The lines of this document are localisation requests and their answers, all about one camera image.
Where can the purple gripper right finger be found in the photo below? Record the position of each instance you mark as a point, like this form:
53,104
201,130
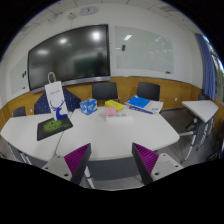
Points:
151,165

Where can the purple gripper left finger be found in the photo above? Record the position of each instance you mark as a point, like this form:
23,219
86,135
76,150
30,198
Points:
70,167

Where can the pink charger plug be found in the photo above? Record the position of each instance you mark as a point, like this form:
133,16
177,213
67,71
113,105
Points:
110,111

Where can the black mouse pad green print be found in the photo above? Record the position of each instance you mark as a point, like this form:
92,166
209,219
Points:
51,127

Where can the white power strip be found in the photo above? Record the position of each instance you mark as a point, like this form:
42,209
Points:
119,118

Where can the blue tissue box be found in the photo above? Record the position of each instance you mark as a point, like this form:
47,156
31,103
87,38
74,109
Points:
88,106

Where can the blue book stack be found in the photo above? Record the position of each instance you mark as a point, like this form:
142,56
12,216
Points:
144,105

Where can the blue patterned chair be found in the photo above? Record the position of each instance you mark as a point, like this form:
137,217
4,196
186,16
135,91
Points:
72,102

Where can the black chair right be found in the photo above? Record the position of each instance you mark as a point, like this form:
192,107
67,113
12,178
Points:
149,91

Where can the black chair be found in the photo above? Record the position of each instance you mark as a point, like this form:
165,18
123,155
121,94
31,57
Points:
149,91
105,91

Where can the black chair centre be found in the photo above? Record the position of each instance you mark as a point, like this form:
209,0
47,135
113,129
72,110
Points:
105,91

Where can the white side table right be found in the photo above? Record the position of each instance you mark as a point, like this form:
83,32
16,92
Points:
204,111

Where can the white bag with blue deer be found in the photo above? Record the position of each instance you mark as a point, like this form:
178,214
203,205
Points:
55,97

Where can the dark chair far left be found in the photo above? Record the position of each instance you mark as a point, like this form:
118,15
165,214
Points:
20,111

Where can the small whiteboard left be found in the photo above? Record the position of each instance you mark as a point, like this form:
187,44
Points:
18,76

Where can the blue curtain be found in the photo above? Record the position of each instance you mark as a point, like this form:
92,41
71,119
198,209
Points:
209,83

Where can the large black wall display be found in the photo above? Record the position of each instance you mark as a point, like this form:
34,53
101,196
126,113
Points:
76,56

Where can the glass whiteboard on wall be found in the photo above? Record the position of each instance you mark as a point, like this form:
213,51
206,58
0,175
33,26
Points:
144,50

